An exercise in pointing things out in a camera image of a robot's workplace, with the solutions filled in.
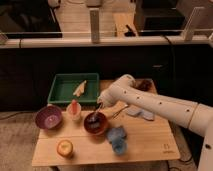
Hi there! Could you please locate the dark grape bunch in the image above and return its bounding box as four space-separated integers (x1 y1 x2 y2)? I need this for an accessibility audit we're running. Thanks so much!
136 79 152 91

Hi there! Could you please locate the red bowl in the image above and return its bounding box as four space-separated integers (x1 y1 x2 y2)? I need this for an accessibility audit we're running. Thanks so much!
84 112 109 135

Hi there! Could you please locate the metal spoon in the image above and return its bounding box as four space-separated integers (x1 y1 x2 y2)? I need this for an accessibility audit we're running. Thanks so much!
112 105 129 118

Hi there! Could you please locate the left metal post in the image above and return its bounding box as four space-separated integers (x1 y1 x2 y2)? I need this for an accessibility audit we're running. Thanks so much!
90 8 100 43

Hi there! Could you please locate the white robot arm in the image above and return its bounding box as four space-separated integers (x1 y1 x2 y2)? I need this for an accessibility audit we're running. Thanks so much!
97 74 213 171

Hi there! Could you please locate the green plastic tray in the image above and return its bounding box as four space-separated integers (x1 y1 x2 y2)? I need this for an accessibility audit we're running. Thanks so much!
47 73 100 105

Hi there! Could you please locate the light blue cloth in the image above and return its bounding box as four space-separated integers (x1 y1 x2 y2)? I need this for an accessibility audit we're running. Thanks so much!
125 106 155 121

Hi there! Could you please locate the purple bowl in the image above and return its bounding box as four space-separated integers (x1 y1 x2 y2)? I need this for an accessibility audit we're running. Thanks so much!
35 105 62 130

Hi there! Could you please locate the metal post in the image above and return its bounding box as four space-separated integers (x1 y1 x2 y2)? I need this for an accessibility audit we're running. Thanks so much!
90 8 100 43
181 7 205 41

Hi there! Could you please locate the right metal post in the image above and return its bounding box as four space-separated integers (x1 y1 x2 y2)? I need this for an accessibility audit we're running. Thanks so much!
181 7 205 41

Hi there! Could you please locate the yellow banana piece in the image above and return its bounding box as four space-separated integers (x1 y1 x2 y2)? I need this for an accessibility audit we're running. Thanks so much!
73 80 87 97

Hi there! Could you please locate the black cable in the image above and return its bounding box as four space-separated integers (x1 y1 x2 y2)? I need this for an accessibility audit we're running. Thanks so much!
162 35 177 68

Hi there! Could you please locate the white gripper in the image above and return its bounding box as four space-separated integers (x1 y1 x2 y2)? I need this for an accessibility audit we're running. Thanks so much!
97 91 109 107

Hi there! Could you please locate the black object on floor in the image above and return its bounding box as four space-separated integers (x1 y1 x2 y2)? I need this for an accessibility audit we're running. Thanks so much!
124 25 136 37

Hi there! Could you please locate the yellow red apple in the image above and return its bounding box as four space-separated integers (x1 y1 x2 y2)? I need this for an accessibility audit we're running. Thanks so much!
57 140 73 158

